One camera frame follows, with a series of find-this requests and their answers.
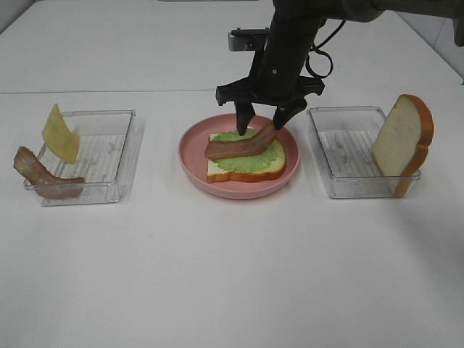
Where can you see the right clear plastic tray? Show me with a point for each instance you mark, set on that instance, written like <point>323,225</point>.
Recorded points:
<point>341,138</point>

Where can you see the pink round plate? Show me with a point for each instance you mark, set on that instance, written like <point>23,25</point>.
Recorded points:
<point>191,153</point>

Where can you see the clear plastic tray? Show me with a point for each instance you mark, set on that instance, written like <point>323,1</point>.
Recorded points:
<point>341,138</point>
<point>107,158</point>

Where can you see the yellow cheese slice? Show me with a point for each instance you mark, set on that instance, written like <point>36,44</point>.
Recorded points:
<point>59,138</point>

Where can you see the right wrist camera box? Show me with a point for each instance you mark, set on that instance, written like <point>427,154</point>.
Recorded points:
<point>247,39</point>

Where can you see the left clear plastic tray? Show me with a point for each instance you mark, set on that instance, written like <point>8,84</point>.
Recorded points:
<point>107,158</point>

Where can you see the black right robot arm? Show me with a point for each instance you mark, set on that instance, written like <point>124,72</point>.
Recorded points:
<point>281,51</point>

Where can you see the bread slice with brown crust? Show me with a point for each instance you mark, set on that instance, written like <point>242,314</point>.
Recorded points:
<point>243,177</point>

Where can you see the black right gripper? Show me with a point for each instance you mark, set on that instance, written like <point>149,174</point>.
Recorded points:
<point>270,87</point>

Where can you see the bacon strip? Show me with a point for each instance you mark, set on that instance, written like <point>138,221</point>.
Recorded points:
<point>40,174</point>
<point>246,147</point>

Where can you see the green lettuce leaf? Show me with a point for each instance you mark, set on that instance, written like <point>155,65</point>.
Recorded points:
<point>271,160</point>

